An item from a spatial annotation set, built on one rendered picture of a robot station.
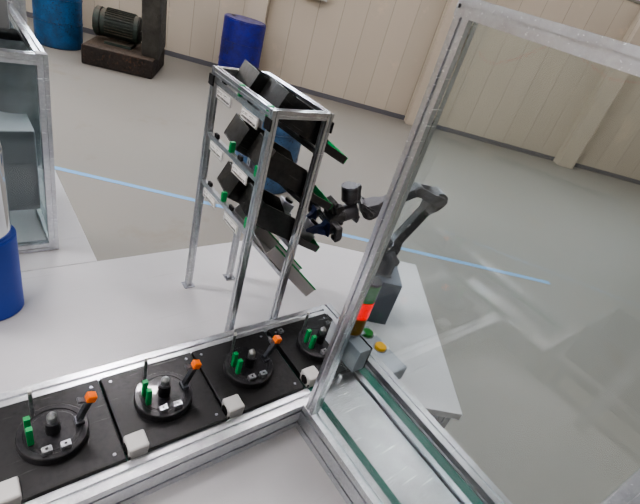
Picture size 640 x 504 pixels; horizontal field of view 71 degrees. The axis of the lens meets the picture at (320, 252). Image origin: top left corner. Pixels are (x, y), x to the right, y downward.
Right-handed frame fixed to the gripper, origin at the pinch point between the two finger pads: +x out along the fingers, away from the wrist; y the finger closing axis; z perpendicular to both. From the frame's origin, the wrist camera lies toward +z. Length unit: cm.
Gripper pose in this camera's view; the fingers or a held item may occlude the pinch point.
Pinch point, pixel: (311, 223)
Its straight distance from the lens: 150.1
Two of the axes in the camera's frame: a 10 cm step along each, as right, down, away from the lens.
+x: -8.6, 3.1, -4.0
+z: 0.5, -7.3, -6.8
